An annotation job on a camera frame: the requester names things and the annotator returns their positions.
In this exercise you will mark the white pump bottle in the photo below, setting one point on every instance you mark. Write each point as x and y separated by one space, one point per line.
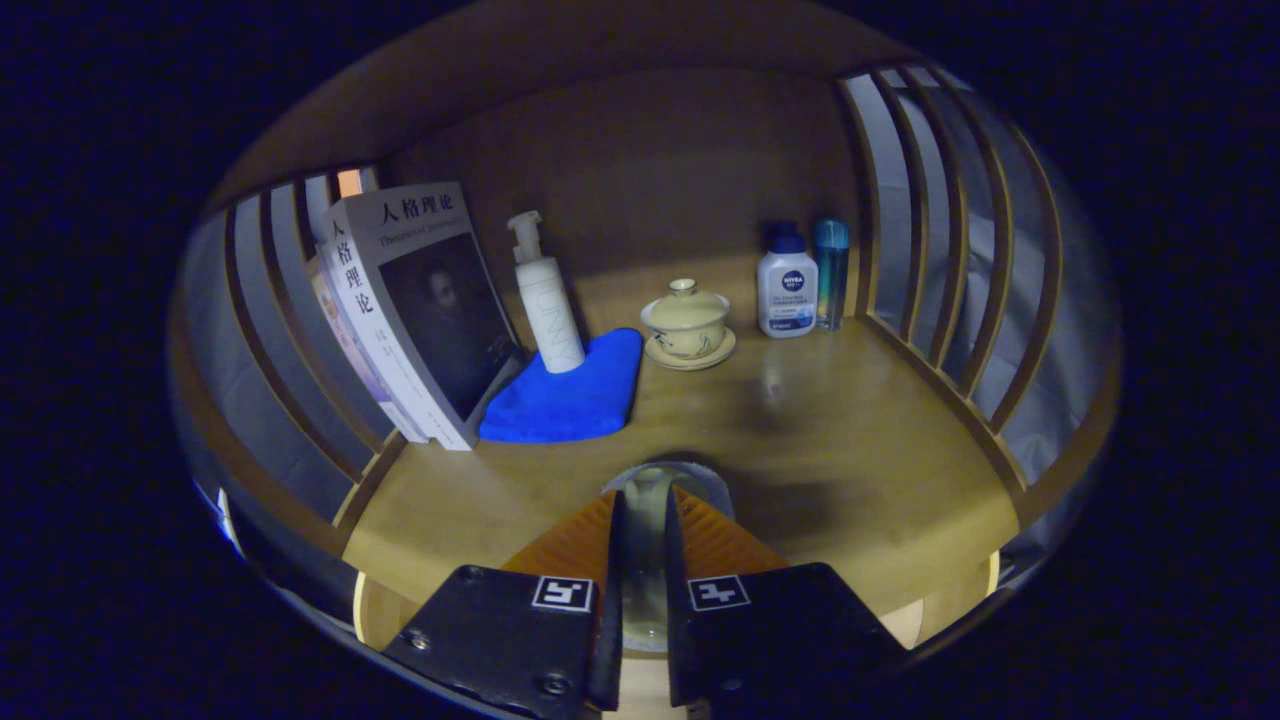
555 320

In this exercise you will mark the pale green lidded teacup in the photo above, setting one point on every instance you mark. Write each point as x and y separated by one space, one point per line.
688 320

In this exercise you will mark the white book dark portrait cover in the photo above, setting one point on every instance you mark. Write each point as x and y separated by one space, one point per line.
450 310

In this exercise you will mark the wooden countertop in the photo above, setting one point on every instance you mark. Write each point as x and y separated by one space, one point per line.
850 450

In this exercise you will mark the teal slim bottle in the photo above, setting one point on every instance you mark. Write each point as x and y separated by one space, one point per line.
832 280

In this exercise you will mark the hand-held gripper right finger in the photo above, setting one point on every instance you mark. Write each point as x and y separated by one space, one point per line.
780 630

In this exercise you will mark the clear glass dish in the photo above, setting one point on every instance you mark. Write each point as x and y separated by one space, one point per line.
645 560

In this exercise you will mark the blue folded cloth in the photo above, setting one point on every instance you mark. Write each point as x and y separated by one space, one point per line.
570 400

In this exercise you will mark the white lotion bottle blue cap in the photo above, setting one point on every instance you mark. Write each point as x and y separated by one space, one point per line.
787 300

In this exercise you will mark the pale purple book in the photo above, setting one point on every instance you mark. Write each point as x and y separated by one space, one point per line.
355 360

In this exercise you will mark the wooden cabinet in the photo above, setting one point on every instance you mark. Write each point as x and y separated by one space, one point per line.
650 170

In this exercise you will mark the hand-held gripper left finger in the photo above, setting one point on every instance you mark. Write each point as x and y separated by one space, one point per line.
500 630

